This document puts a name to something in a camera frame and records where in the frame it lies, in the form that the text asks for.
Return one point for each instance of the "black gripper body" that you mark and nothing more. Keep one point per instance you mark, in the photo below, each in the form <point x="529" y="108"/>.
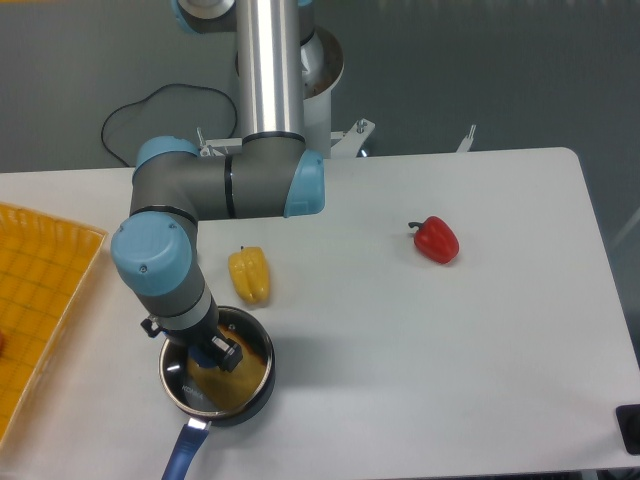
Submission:
<point x="198" y="336"/>

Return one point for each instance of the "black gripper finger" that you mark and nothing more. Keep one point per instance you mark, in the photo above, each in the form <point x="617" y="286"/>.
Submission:
<point x="226" y="353"/>

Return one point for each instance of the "glass pot lid blue knob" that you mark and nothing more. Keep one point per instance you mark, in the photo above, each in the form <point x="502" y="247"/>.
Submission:
<point x="250" y="350"/>

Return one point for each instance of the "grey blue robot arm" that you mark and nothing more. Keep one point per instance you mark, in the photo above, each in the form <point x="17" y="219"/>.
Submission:
<point x="175" y="188"/>

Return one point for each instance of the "yellow bell pepper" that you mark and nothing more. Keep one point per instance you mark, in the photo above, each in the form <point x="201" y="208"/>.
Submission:
<point x="250" y="275"/>

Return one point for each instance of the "yellow plastic basket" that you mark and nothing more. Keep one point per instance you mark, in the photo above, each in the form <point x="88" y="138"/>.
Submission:
<point x="45" y="261"/>

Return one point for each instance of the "red bell pepper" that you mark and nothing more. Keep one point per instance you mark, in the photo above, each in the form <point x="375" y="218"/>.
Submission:
<point x="434" y="239"/>

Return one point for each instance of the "black object table corner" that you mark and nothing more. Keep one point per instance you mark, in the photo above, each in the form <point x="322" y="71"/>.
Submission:
<point x="628" y="417"/>

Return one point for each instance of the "white metal bracket left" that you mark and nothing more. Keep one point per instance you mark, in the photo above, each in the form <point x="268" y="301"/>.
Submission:
<point x="218" y="147"/>

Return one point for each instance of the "white bracket right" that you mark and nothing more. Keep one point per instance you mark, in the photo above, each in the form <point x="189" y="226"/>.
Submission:
<point x="467" y="141"/>

